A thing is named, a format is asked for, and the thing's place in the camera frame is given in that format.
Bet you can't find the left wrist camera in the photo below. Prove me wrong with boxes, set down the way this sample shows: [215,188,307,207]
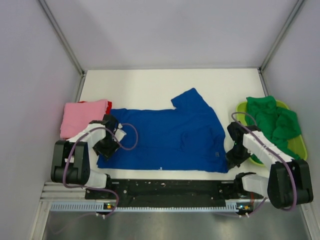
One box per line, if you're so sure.
[113,123,127,142]

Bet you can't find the grey cable duct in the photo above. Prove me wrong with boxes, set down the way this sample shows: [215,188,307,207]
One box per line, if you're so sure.
[50,202,253,213]

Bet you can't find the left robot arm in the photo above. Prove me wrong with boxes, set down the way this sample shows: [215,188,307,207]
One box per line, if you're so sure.
[50,114,124,199]

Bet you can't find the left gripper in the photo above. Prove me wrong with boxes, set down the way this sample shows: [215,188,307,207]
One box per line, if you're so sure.
[92,135,121,161]

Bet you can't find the green t-shirt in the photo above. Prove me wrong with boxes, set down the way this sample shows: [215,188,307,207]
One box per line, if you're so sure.
[245,96,302,160]

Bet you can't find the lime green plastic tray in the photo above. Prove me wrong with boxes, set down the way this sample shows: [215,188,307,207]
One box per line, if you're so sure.
[236,100,308,167]

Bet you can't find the aluminium frame rail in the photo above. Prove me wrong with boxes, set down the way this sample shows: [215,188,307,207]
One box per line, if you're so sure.
[37,0,86,76]

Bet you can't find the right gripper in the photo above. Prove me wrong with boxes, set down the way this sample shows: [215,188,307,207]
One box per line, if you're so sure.
[224,143,253,170]

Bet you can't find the red folded t-shirt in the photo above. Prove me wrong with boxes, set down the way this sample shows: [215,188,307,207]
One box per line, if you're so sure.
[62,100,113,141]

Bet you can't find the blue t-shirt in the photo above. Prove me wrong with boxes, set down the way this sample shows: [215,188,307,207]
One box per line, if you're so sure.
[97,88,228,173]

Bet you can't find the pink folded t-shirt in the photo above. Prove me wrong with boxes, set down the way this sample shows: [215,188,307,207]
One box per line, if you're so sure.
[59,98,109,140]

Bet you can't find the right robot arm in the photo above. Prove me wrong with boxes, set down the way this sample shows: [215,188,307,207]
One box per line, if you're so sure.
[226,121,314,210]

